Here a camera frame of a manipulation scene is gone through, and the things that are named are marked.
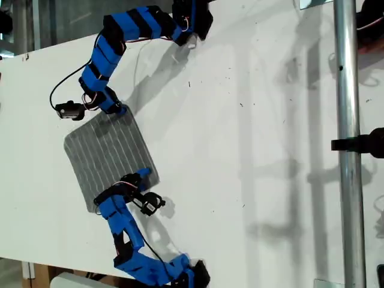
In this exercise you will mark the grey striped towel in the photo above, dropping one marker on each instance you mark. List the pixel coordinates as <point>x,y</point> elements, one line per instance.
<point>105,150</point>

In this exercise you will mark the white box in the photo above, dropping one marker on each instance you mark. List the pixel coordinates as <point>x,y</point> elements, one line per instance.
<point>72,280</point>

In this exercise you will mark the wooden table leg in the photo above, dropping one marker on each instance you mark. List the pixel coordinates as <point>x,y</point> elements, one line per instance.
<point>37,274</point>

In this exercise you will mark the black round object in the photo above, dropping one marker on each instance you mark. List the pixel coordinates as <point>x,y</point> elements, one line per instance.
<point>5,22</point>

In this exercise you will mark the black clamp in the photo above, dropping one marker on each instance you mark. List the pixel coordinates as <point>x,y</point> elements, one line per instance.
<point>360,142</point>

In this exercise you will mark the black flat object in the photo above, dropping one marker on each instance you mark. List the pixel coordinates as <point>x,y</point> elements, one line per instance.
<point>380,276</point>

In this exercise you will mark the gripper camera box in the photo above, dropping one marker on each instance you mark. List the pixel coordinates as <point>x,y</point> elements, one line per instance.
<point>151,204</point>
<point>69,110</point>

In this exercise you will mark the steel post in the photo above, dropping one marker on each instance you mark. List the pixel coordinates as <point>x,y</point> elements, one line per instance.
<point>349,90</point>

